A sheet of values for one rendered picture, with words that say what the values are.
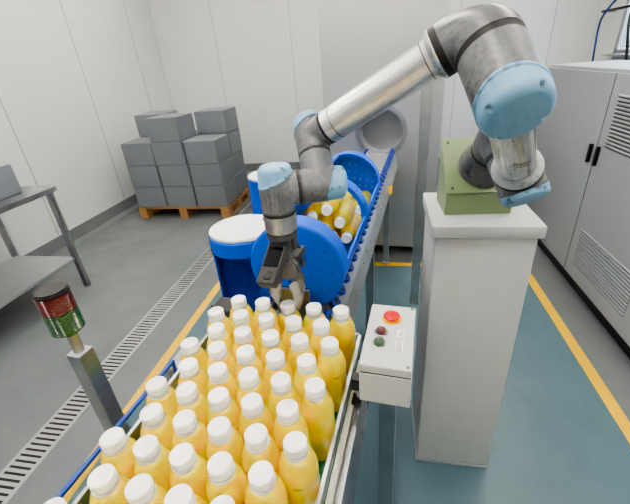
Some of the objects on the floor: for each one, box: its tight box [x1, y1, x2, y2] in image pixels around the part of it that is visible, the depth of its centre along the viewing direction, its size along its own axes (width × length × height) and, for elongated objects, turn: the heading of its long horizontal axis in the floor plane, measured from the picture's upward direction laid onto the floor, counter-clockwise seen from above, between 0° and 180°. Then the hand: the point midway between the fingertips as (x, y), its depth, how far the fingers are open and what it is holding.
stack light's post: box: [66, 345, 124, 432], centre depth 106 cm, size 4×4×110 cm
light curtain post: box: [410, 82, 433, 304], centre depth 232 cm, size 6×6×170 cm
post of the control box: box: [378, 403, 397, 504], centre depth 105 cm, size 4×4×100 cm
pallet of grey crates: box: [121, 106, 250, 218], centre depth 468 cm, size 120×80×119 cm
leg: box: [383, 195, 390, 265], centre depth 309 cm, size 6×6×63 cm
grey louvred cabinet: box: [527, 60, 630, 385], centre depth 244 cm, size 54×215×145 cm, turn 178°
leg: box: [365, 251, 375, 330], centre depth 226 cm, size 6×6×63 cm
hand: (288, 305), depth 93 cm, fingers closed on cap, 4 cm apart
